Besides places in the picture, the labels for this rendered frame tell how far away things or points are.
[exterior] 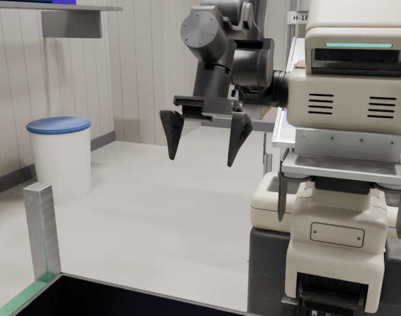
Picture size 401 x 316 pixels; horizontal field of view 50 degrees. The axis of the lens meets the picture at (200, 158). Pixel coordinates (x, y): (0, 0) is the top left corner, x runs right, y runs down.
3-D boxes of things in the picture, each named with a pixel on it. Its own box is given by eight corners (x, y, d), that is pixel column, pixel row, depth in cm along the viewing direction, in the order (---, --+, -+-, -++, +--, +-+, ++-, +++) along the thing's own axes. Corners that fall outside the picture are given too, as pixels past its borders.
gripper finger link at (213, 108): (238, 165, 63) (247, 103, 64) (192, 159, 65) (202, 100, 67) (247, 171, 70) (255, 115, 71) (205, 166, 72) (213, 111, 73)
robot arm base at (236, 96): (284, 73, 102) (235, 71, 106) (281, 54, 95) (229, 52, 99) (279, 106, 100) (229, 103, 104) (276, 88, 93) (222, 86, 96)
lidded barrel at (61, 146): (58, 180, 377) (51, 114, 359) (107, 186, 363) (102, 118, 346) (21, 200, 333) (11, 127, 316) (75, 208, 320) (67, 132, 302)
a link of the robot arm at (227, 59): (240, 43, 73) (208, 42, 75) (230, 25, 67) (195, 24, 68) (234, 83, 72) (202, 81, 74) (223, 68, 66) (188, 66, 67)
